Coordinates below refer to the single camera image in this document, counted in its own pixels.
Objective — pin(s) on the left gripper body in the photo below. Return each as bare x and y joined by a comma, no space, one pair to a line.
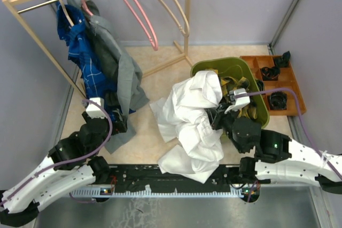
118,126

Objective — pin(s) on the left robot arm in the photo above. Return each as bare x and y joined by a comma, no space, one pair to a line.
72,163

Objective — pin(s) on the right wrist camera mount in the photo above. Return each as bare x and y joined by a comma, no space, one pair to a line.
239,99

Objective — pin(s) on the pink hanger with white shirt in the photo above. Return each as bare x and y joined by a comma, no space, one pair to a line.
144,22

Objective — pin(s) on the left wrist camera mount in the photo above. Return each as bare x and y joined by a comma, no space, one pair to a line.
93,111

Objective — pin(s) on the yellow plaid shirt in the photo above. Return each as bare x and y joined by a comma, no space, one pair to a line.
229,83

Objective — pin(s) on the grey shirt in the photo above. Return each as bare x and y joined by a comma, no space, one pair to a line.
118,66

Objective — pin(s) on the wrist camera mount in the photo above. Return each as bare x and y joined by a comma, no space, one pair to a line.
239,99
93,111

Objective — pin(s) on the black round part in tray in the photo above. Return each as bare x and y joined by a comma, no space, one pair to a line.
278,101

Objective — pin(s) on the green plastic basket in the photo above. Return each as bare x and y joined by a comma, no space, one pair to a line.
234,74

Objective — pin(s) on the blue plaid shirt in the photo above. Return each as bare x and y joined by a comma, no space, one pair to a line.
81,52

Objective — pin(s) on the black part beside basket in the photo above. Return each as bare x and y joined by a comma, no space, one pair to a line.
260,84

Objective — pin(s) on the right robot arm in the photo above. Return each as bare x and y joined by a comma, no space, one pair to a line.
277,157

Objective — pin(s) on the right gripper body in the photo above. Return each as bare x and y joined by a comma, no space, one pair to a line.
222,120

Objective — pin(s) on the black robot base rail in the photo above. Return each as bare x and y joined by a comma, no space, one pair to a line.
147,181

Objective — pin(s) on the black part in tray corner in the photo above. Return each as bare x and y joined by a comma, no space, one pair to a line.
283,61

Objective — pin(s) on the white shirt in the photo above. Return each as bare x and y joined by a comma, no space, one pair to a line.
182,116

